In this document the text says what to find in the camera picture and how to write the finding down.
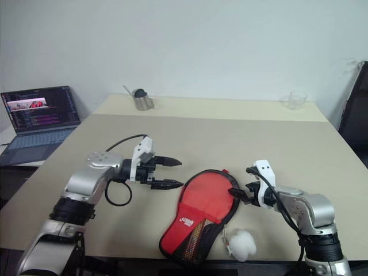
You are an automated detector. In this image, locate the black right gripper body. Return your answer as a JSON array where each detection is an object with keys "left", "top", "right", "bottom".
[{"left": 243, "top": 180, "right": 262, "bottom": 207}]

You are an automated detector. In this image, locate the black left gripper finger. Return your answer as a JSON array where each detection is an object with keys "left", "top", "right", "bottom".
[
  {"left": 155, "top": 156, "right": 183, "bottom": 168},
  {"left": 149, "top": 178, "right": 185, "bottom": 191}
]

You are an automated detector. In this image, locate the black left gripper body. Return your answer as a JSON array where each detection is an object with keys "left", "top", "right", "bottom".
[{"left": 136, "top": 156, "right": 159, "bottom": 188}]

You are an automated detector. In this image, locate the red black paddle case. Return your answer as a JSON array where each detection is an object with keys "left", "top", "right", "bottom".
[{"left": 158, "top": 168, "right": 241, "bottom": 265}]

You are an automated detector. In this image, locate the white fluffy ball keychain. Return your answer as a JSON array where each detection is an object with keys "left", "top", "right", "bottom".
[{"left": 220, "top": 225, "right": 257, "bottom": 262}]

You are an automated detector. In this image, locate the stainless steel pitcher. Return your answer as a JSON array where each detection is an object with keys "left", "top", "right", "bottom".
[{"left": 133, "top": 90, "right": 156, "bottom": 112}]

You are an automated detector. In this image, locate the clear glass cup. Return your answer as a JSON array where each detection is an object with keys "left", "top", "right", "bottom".
[{"left": 282, "top": 91, "right": 308, "bottom": 112}]

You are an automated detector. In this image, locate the open grey laptop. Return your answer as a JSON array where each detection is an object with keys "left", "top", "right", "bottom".
[{"left": 0, "top": 85, "right": 82, "bottom": 167}]

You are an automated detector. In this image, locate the black office chair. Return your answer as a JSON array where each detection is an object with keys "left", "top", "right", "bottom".
[{"left": 337, "top": 60, "right": 368, "bottom": 170}]

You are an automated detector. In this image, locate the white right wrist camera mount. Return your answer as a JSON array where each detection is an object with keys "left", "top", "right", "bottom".
[{"left": 252, "top": 159, "right": 278, "bottom": 208}]

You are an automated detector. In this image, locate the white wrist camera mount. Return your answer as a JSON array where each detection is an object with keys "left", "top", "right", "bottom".
[
  {"left": 252, "top": 159, "right": 278, "bottom": 208},
  {"left": 126, "top": 136, "right": 156, "bottom": 183}
]

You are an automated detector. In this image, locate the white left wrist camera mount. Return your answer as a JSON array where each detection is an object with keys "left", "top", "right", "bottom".
[{"left": 126, "top": 136, "right": 156, "bottom": 183}]

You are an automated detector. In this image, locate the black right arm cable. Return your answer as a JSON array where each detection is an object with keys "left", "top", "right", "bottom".
[{"left": 246, "top": 166, "right": 306, "bottom": 263}]

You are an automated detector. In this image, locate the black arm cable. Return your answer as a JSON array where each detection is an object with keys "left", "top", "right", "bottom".
[
  {"left": 104, "top": 133, "right": 149, "bottom": 208},
  {"left": 246, "top": 166, "right": 306, "bottom": 263}
]

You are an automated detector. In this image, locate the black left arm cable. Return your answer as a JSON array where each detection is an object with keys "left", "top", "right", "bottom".
[{"left": 104, "top": 133, "right": 149, "bottom": 208}]

